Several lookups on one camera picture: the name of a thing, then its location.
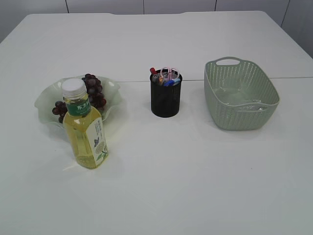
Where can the blue scissors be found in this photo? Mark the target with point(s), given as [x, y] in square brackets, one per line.
[172, 82]

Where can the silver marker pen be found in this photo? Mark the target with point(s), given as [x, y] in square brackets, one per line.
[155, 78]

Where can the pink scissors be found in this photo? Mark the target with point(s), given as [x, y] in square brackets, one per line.
[168, 73]

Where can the red marker pen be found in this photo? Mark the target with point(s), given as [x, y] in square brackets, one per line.
[153, 71]

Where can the purple grape bunch with leaves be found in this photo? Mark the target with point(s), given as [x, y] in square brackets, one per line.
[94, 91]

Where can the yellow tea bottle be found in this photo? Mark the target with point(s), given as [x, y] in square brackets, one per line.
[83, 124]

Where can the clear plastic sheet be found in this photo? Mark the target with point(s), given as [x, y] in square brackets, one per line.
[243, 98]

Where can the black mesh pen holder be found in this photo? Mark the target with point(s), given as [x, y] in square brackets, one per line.
[165, 101]

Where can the green plastic basket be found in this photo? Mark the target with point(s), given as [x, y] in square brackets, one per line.
[243, 74]

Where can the light green wavy plate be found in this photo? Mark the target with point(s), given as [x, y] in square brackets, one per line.
[53, 93]

